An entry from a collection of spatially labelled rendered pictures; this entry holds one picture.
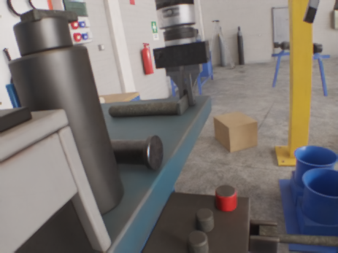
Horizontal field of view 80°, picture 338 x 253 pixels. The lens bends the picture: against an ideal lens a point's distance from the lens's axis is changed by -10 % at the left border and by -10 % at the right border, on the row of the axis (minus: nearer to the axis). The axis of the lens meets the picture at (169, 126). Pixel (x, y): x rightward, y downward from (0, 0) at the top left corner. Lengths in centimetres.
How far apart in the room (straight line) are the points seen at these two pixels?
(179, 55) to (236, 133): 201
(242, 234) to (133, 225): 12
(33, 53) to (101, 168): 12
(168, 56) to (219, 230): 40
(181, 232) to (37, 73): 22
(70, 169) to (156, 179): 14
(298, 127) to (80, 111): 218
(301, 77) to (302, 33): 37
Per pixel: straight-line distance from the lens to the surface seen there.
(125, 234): 23
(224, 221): 29
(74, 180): 17
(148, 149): 28
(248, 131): 255
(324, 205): 148
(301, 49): 213
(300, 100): 221
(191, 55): 53
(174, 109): 51
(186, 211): 30
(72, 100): 21
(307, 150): 191
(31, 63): 21
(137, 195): 27
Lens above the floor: 122
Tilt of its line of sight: 20 degrees down
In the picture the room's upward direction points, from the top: 9 degrees counter-clockwise
